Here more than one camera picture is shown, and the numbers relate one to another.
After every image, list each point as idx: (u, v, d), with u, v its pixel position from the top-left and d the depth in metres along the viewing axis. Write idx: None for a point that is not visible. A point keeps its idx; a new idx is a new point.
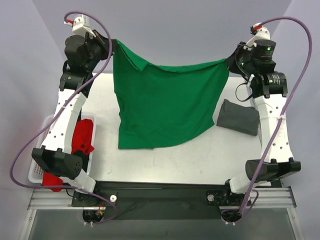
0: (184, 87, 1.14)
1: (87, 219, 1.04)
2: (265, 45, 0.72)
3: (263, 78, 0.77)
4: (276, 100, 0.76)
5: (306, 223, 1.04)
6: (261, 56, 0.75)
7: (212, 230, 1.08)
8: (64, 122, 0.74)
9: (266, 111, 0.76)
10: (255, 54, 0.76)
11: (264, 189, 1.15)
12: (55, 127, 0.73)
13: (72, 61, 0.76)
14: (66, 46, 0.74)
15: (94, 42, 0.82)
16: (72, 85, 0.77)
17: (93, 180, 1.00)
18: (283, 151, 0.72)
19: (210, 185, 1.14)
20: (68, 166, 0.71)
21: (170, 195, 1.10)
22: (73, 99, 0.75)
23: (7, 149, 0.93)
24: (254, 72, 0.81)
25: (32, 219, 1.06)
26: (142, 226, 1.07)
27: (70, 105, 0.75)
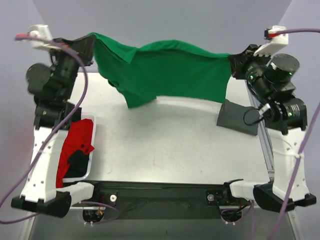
0: (187, 72, 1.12)
1: (87, 219, 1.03)
2: (286, 70, 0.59)
3: (280, 111, 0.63)
4: (294, 135, 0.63)
5: (306, 223, 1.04)
6: (279, 80, 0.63)
7: (212, 229, 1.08)
8: (42, 167, 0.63)
9: (282, 147, 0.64)
10: (271, 76, 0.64)
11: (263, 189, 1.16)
12: (33, 174, 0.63)
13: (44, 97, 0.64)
14: (29, 83, 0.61)
15: (66, 56, 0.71)
16: (49, 121, 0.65)
17: (90, 188, 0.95)
18: (300, 188, 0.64)
19: (210, 185, 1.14)
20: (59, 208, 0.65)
21: (170, 195, 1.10)
22: (51, 140, 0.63)
23: None
24: (268, 98, 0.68)
25: (31, 219, 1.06)
26: (142, 226, 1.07)
27: (48, 147, 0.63)
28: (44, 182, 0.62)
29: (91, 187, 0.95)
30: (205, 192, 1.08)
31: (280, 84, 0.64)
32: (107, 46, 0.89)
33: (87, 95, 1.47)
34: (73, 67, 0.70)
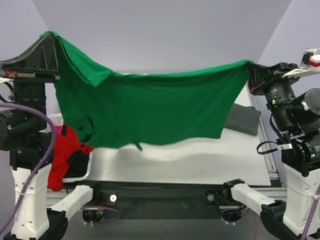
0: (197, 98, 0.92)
1: (87, 219, 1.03)
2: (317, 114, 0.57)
3: (304, 151, 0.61)
4: (315, 177, 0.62)
5: None
6: (307, 120, 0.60)
7: (212, 229, 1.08)
8: (27, 209, 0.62)
9: (300, 186, 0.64)
10: (300, 113, 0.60)
11: (264, 188, 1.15)
12: (20, 216, 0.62)
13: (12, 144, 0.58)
14: None
15: (23, 83, 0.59)
16: (25, 161, 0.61)
17: (89, 193, 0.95)
18: (313, 224, 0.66)
19: (210, 185, 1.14)
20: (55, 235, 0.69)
21: (170, 195, 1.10)
22: (32, 181, 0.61)
23: None
24: (292, 131, 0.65)
25: None
26: (142, 226, 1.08)
27: (30, 188, 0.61)
28: (32, 222, 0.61)
29: (90, 191, 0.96)
30: (205, 192, 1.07)
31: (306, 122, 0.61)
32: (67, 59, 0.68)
33: None
34: (36, 91, 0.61)
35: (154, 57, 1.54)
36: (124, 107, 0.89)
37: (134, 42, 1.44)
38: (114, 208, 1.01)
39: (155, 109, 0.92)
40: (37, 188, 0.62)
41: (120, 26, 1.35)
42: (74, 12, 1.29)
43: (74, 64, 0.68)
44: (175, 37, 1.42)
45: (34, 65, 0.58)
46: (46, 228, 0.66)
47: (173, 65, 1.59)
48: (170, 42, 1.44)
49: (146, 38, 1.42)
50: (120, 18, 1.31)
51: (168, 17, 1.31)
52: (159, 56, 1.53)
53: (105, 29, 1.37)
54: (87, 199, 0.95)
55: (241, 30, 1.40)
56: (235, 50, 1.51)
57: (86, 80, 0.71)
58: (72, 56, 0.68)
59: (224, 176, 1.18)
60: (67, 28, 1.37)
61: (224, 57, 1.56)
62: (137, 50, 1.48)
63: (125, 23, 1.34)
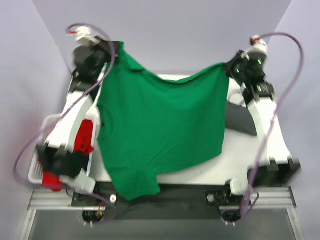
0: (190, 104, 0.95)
1: (87, 219, 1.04)
2: (256, 58, 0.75)
3: (253, 88, 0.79)
4: (267, 108, 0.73)
5: (306, 224, 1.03)
6: (251, 67, 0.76)
7: (213, 230, 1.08)
8: (71, 120, 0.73)
9: (257, 113, 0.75)
10: (248, 64, 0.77)
11: (264, 189, 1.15)
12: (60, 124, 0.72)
13: (80, 72, 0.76)
14: (76, 56, 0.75)
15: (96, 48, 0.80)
16: (81, 89, 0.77)
17: (93, 181, 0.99)
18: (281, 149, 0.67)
19: (211, 185, 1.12)
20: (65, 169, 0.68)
21: (171, 195, 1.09)
22: (81, 101, 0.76)
23: (5, 152, 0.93)
24: (246, 82, 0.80)
25: (31, 219, 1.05)
26: (142, 227, 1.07)
27: (78, 105, 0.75)
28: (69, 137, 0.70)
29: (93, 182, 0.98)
30: (205, 192, 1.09)
31: (255, 71, 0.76)
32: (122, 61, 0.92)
33: None
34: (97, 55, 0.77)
35: (154, 58, 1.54)
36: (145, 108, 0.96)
37: (134, 43, 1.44)
38: (113, 205, 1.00)
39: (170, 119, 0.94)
40: (80, 114, 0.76)
41: (120, 27, 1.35)
42: (74, 14, 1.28)
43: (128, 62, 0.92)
44: (174, 38, 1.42)
45: (100, 54, 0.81)
46: (68, 149, 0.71)
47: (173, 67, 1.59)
48: (170, 43, 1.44)
49: (146, 39, 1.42)
50: (119, 20, 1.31)
51: (167, 19, 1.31)
52: (159, 56, 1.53)
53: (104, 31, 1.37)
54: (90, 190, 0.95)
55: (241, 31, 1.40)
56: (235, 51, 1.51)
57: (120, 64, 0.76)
58: (126, 55, 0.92)
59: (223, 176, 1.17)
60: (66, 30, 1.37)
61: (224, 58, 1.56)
62: (137, 51, 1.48)
63: (124, 25, 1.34)
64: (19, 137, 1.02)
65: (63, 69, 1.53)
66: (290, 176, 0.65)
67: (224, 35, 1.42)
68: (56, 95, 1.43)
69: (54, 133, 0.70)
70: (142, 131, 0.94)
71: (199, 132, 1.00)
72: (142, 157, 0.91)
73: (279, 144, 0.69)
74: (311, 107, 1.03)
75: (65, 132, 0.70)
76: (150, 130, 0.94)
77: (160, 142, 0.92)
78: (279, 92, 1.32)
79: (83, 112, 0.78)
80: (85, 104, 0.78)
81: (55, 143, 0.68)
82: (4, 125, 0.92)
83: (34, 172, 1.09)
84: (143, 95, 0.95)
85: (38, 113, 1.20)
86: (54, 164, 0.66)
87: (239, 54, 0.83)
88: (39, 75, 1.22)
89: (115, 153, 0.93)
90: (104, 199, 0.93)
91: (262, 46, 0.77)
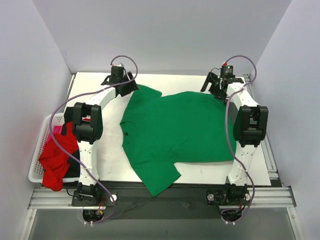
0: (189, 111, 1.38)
1: (87, 219, 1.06)
2: (226, 65, 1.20)
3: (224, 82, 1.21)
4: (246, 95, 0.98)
5: (306, 223, 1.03)
6: (225, 72, 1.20)
7: (213, 230, 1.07)
8: (100, 95, 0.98)
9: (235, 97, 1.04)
10: (221, 72, 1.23)
11: (263, 188, 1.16)
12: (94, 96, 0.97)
13: (113, 76, 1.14)
14: (112, 68, 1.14)
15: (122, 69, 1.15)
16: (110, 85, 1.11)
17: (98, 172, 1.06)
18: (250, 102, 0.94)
19: (210, 184, 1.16)
20: (92, 116, 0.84)
21: (170, 194, 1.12)
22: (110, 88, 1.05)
23: (6, 151, 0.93)
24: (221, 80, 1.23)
25: (32, 218, 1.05)
26: (142, 227, 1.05)
27: (107, 89, 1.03)
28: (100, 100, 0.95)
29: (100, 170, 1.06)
30: (205, 192, 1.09)
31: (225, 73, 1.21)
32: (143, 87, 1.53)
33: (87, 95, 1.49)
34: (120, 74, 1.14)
35: (154, 58, 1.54)
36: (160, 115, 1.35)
37: (134, 43, 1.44)
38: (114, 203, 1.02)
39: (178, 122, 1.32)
40: (107, 96, 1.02)
41: (120, 27, 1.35)
42: (73, 13, 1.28)
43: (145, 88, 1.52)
44: (174, 38, 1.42)
45: (120, 76, 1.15)
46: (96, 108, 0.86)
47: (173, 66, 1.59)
48: (170, 43, 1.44)
49: (146, 39, 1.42)
50: (119, 20, 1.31)
51: (167, 18, 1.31)
52: (159, 56, 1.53)
53: (104, 30, 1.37)
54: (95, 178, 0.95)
55: (241, 31, 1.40)
56: (235, 51, 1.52)
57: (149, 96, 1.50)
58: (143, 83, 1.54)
59: (223, 175, 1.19)
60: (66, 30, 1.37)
61: (224, 57, 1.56)
62: (137, 50, 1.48)
63: (124, 24, 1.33)
64: (19, 136, 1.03)
65: (63, 69, 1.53)
66: (262, 118, 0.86)
67: (224, 34, 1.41)
68: (56, 95, 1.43)
69: (88, 101, 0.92)
70: (159, 129, 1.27)
71: (201, 132, 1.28)
72: (160, 153, 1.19)
73: (252, 103, 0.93)
74: (311, 107, 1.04)
75: (96, 100, 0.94)
76: (165, 127, 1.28)
77: (174, 136, 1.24)
78: (278, 92, 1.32)
79: (108, 98, 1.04)
80: (111, 93, 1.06)
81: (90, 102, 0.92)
82: (4, 124, 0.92)
83: (34, 171, 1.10)
84: (157, 104, 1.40)
85: (38, 113, 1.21)
86: (83, 123, 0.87)
87: (211, 73, 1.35)
88: (39, 75, 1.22)
89: (138, 149, 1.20)
90: (109, 191, 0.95)
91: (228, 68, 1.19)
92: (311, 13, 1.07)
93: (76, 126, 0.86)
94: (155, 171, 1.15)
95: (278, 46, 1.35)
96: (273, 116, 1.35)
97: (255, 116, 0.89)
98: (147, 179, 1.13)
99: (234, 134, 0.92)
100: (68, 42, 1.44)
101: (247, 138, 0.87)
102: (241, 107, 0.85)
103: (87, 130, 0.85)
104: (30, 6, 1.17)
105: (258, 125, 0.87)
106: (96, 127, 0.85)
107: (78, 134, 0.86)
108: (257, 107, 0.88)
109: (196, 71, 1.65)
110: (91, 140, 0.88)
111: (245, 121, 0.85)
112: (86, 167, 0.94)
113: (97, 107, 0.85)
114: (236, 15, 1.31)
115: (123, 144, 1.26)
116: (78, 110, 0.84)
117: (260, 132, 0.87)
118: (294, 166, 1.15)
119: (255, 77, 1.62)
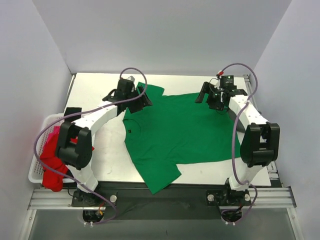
0: (188, 114, 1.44)
1: (87, 219, 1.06)
2: (225, 75, 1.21)
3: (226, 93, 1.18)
4: (252, 112, 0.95)
5: (306, 223, 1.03)
6: (225, 83, 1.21)
7: (214, 230, 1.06)
8: (96, 116, 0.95)
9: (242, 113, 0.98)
10: (221, 84, 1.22)
11: (263, 189, 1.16)
12: (89, 116, 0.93)
13: (119, 90, 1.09)
14: (121, 81, 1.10)
15: (130, 86, 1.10)
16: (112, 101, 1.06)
17: (95, 180, 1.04)
18: (258, 118, 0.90)
19: (210, 185, 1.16)
20: (79, 141, 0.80)
21: (170, 195, 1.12)
22: (110, 107, 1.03)
23: (6, 151, 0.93)
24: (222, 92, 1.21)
25: (32, 218, 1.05)
26: (142, 227, 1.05)
27: (107, 109, 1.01)
28: (93, 122, 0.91)
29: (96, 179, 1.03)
30: (205, 192, 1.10)
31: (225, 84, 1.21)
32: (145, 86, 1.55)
33: (87, 95, 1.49)
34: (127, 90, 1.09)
35: (154, 58, 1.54)
36: (161, 117, 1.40)
37: (134, 44, 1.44)
38: (113, 204, 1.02)
39: (178, 124, 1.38)
40: (104, 115, 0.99)
41: (120, 27, 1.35)
42: (73, 14, 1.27)
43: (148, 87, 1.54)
44: (174, 38, 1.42)
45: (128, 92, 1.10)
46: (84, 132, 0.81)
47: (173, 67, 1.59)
48: (170, 43, 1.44)
49: (145, 39, 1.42)
50: (119, 20, 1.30)
51: (168, 19, 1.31)
52: (159, 56, 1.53)
53: (104, 31, 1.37)
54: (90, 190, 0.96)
55: (241, 31, 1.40)
56: (234, 51, 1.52)
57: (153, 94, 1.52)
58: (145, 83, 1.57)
59: (223, 176, 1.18)
60: (66, 30, 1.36)
61: (224, 58, 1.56)
62: (137, 50, 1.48)
63: (124, 24, 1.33)
64: (19, 136, 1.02)
65: (63, 69, 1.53)
66: (273, 135, 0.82)
67: (224, 35, 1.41)
68: (56, 95, 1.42)
69: (80, 121, 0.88)
70: (161, 132, 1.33)
71: (200, 134, 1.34)
72: (161, 153, 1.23)
73: (260, 120, 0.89)
74: (311, 108, 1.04)
75: (89, 121, 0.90)
76: (167, 130, 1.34)
77: (175, 138, 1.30)
78: (278, 93, 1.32)
79: (106, 117, 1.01)
80: (110, 112, 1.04)
81: (80, 123, 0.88)
82: (4, 124, 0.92)
83: (34, 172, 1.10)
84: (160, 107, 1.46)
85: (38, 114, 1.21)
86: (68, 147, 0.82)
87: (207, 84, 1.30)
88: (39, 76, 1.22)
89: (142, 148, 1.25)
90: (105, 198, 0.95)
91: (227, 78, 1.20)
92: (310, 13, 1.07)
93: (60, 149, 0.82)
94: (157, 169, 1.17)
95: (278, 46, 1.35)
96: (273, 117, 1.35)
97: (264, 134, 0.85)
98: (150, 177, 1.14)
99: (243, 155, 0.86)
100: (68, 43, 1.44)
101: (258, 159, 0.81)
102: (250, 126, 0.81)
103: (71, 156, 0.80)
104: (30, 6, 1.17)
105: (268, 144, 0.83)
106: (81, 153, 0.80)
107: (62, 158, 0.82)
108: (266, 125, 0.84)
109: (196, 72, 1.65)
110: (76, 167, 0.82)
111: (255, 140, 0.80)
112: (82, 182, 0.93)
113: (85, 132, 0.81)
114: (236, 15, 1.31)
115: (126, 140, 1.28)
116: (65, 132, 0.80)
117: (272, 152, 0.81)
118: (294, 167, 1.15)
119: (255, 77, 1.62)
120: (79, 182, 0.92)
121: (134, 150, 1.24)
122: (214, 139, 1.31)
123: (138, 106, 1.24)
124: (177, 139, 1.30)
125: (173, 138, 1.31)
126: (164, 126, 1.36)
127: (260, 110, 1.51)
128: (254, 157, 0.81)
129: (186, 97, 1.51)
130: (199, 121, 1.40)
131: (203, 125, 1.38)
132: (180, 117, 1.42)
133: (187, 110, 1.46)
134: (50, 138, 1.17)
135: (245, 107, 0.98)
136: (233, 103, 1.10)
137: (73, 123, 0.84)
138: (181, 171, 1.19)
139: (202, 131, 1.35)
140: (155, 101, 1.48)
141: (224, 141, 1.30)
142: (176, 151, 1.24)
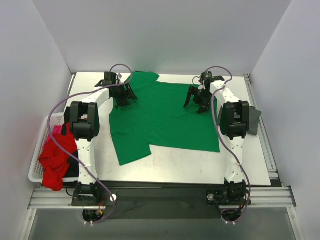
0: (181, 102, 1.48)
1: (87, 218, 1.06)
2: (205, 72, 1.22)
3: (207, 81, 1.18)
4: (229, 93, 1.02)
5: (306, 223, 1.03)
6: (205, 77, 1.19)
7: (213, 230, 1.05)
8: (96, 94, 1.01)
9: (220, 95, 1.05)
10: (202, 78, 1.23)
11: (263, 188, 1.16)
12: (90, 96, 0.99)
13: (105, 79, 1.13)
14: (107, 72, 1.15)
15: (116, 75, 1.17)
16: (105, 84, 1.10)
17: None
18: (233, 98, 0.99)
19: (210, 185, 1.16)
20: (90, 114, 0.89)
21: (170, 194, 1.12)
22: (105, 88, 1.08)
23: (6, 149, 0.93)
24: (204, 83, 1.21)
25: (32, 218, 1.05)
26: (141, 227, 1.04)
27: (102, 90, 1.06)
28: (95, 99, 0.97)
29: None
30: (205, 192, 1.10)
31: (204, 77, 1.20)
32: (140, 73, 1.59)
33: None
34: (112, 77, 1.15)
35: (154, 58, 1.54)
36: (152, 103, 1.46)
37: (134, 43, 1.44)
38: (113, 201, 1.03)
39: (167, 111, 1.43)
40: (102, 96, 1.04)
41: (120, 27, 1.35)
42: (73, 14, 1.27)
43: (144, 73, 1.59)
44: (174, 38, 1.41)
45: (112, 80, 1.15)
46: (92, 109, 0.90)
47: (174, 66, 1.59)
48: (170, 42, 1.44)
49: (145, 39, 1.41)
50: (119, 20, 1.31)
51: (167, 18, 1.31)
52: (159, 55, 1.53)
53: (104, 30, 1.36)
54: (93, 177, 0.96)
55: (241, 30, 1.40)
56: (235, 51, 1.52)
57: (147, 80, 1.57)
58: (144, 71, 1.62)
59: (221, 175, 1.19)
60: (66, 31, 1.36)
61: (224, 57, 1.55)
62: (136, 50, 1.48)
63: (124, 25, 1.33)
64: (20, 134, 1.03)
65: (63, 69, 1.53)
66: (244, 111, 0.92)
67: (225, 34, 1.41)
68: (55, 94, 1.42)
69: (85, 99, 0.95)
70: (146, 113, 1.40)
71: (190, 122, 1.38)
72: (140, 133, 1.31)
73: (234, 99, 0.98)
74: (310, 107, 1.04)
75: (92, 99, 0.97)
76: (153, 115, 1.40)
77: (158, 121, 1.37)
78: (278, 92, 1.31)
79: (103, 98, 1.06)
80: (105, 94, 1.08)
81: (87, 100, 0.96)
82: (4, 124, 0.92)
83: (34, 171, 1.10)
84: (151, 92, 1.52)
85: (39, 113, 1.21)
86: (79, 121, 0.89)
87: (192, 87, 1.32)
88: (39, 75, 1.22)
89: (122, 125, 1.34)
90: (107, 188, 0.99)
91: (207, 74, 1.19)
92: (311, 12, 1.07)
93: (74, 124, 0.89)
94: (133, 146, 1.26)
95: (278, 46, 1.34)
96: (273, 116, 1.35)
97: (238, 110, 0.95)
98: (124, 153, 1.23)
99: (222, 129, 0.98)
100: (67, 42, 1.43)
101: (234, 131, 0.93)
102: (225, 104, 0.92)
103: (85, 127, 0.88)
104: (30, 5, 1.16)
105: (241, 118, 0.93)
106: (93, 123, 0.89)
107: (75, 132, 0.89)
108: (239, 102, 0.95)
109: (196, 71, 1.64)
110: (89, 138, 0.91)
111: (230, 116, 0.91)
112: (86, 165, 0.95)
113: (93, 105, 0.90)
114: (236, 14, 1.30)
115: (110, 116, 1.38)
116: (76, 108, 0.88)
117: (244, 125, 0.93)
118: (294, 166, 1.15)
119: (255, 77, 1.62)
120: (84, 164, 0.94)
121: (117, 127, 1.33)
122: (205, 130, 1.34)
123: (124, 98, 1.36)
124: (163, 123, 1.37)
125: (158, 121, 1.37)
126: (152, 111, 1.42)
127: (260, 109, 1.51)
128: (230, 131, 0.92)
129: (180, 94, 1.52)
130: (191, 111, 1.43)
131: (193, 120, 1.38)
132: (171, 104, 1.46)
133: (180, 100, 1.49)
134: (50, 138, 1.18)
135: (222, 89, 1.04)
136: (212, 87, 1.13)
137: (80, 101, 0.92)
138: (160, 164, 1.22)
139: (192, 119, 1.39)
140: (149, 88, 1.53)
141: (209, 132, 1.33)
142: (156, 132, 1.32)
